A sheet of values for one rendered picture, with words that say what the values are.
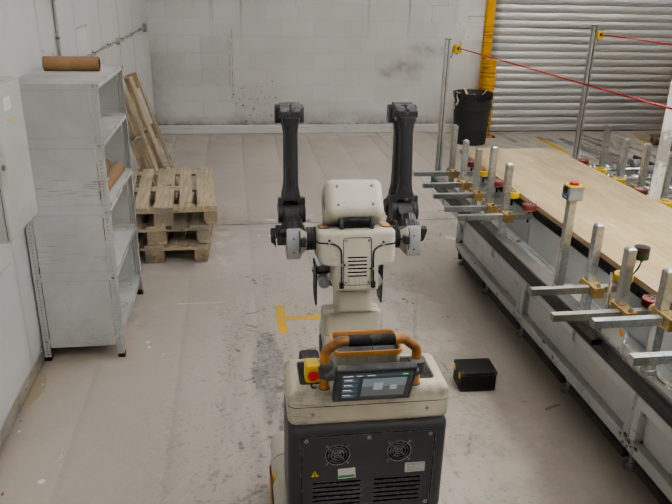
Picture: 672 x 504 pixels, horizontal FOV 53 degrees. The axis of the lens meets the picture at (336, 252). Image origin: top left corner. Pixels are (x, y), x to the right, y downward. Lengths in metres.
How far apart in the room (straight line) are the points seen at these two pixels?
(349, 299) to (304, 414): 0.49
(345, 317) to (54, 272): 1.96
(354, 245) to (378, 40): 7.94
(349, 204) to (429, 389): 0.69
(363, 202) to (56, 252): 2.05
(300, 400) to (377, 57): 8.33
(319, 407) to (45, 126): 2.18
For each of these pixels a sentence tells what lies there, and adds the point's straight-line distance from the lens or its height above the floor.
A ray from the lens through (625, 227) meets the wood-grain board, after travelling 3.82.
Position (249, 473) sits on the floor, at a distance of 3.21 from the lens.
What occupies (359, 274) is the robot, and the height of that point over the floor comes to 1.08.
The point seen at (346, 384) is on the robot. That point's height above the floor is 0.88.
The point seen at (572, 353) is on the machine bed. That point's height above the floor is 0.23.
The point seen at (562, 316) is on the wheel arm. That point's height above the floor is 0.85.
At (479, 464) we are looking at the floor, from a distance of 3.33.
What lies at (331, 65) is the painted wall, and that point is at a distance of 10.10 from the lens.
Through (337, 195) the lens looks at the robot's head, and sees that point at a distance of 2.40.
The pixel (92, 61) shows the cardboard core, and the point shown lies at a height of 1.61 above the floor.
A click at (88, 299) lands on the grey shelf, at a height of 0.38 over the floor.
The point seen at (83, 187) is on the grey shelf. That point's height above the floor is 1.02.
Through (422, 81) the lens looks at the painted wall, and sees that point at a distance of 10.40.
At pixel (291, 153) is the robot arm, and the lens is 2.50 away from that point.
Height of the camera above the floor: 2.03
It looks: 21 degrees down
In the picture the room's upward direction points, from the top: 1 degrees clockwise
